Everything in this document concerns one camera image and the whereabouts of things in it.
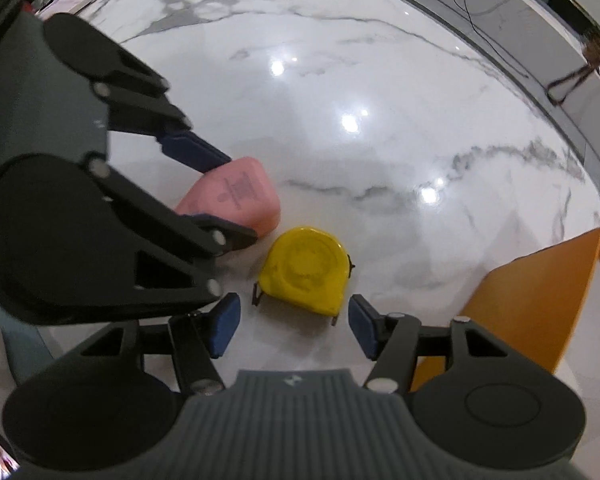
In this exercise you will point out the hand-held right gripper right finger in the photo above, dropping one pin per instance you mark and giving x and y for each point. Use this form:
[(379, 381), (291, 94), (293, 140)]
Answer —
[(362, 330)]

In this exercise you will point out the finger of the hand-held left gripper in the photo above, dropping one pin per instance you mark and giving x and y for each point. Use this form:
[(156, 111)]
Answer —
[(230, 234), (195, 152)]

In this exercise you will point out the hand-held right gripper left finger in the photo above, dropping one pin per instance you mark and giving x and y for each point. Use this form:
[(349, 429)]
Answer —
[(225, 325)]

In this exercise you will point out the pink pump bottle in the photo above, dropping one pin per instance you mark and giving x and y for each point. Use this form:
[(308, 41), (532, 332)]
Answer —
[(245, 195)]

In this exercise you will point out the yellow tape measure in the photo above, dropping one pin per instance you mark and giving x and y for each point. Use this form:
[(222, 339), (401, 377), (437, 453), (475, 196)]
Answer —
[(305, 270)]

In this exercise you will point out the orange cardboard box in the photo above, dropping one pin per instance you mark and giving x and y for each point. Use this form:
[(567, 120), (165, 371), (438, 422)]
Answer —
[(530, 300)]

